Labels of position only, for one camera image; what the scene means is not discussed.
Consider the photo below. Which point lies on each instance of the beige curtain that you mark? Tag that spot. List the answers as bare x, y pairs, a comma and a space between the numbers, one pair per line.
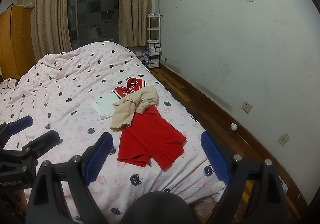
50, 14
135, 1

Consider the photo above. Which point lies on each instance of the red shorts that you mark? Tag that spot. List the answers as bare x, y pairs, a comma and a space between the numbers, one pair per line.
150, 139

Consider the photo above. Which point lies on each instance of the dark window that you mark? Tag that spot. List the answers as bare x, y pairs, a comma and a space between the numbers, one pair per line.
95, 14

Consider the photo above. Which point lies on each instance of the wooden wardrobe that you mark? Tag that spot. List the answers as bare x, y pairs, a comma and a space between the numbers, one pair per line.
15, 39

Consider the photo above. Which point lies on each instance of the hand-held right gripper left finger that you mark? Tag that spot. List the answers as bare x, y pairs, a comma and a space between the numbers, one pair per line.
98, 156

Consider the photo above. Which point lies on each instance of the white wall plate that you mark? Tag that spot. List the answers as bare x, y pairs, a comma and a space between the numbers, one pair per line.
283, 139

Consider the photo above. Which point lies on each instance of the beige knit garment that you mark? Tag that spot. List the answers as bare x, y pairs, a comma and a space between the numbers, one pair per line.
125, 114

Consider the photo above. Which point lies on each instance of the red jersey white trim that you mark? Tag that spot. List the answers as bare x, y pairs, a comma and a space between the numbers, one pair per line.
125, 91

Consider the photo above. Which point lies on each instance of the white wall socket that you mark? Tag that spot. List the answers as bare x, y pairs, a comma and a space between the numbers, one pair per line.
247, 107

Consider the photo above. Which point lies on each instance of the pink cat print bed cover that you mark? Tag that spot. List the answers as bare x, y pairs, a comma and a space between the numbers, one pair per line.
75, 89

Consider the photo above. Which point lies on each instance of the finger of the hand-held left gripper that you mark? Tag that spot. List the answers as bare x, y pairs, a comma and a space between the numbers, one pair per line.
45, 140
22, 122

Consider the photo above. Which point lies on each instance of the stack of white boxes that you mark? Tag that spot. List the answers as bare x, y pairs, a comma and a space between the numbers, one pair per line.
153, 46

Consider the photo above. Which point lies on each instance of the small white figurine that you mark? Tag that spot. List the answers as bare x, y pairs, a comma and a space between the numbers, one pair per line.
234, 127

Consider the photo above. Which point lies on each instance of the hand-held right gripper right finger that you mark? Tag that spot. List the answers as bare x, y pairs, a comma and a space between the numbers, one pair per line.
215, 161

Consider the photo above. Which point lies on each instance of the white garment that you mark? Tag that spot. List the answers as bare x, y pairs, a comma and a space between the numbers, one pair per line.
105, 106

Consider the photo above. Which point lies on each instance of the white shelf rack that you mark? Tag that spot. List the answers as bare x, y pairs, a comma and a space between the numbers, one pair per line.
153, 15

